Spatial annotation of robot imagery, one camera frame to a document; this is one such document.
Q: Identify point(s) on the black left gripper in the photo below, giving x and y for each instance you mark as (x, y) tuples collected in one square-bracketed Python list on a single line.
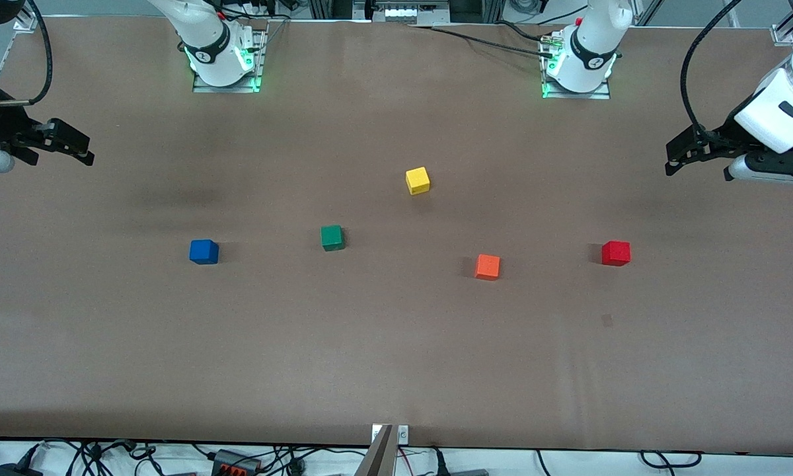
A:
[(721, 137)]

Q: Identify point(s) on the red cube block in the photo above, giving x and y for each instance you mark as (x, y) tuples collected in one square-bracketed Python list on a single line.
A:
[(616, 254)]

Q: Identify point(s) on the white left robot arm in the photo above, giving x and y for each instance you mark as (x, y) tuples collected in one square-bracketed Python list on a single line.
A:
[(591, 39)]

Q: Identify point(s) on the blue cube block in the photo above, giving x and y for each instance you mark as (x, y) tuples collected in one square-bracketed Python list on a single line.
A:
[(203, 252)]

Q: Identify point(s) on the orange cube block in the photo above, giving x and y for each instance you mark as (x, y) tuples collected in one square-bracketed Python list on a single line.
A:
[(487, 267)]

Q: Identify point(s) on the yellow cube block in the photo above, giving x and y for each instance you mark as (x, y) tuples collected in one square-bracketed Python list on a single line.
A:
[(417, 181)]

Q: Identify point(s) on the green cube block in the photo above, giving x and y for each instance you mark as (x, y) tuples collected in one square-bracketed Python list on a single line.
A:
[(332, 238)]

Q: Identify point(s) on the white socket strip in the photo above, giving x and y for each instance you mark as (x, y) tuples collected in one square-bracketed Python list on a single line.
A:
[(410, 12)]

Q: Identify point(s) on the black power adapter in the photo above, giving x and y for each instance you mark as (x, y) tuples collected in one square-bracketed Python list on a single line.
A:
[(13, 471)]

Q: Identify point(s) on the black orange power strip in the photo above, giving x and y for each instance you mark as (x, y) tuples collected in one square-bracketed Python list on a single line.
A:
[(234, 463)]

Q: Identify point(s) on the black plug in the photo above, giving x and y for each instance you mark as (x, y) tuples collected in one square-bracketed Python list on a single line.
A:
[(439, 463)]

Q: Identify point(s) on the grey slanted metal bar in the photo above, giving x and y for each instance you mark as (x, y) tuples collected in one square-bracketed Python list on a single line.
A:
[(378, 459)]

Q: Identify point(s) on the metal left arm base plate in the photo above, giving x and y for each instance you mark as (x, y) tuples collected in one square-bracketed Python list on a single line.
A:
[(578, 95)]

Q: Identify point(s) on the metal table corner bracket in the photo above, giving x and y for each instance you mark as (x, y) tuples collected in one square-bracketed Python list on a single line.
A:
[(26, 23), (783, 33)]

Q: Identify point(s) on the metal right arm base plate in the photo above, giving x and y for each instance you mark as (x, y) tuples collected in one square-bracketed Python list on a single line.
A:
[(228, 88)]

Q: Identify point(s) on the small white edge bracket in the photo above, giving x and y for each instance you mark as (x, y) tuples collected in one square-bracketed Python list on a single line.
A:
[(403, 434)]

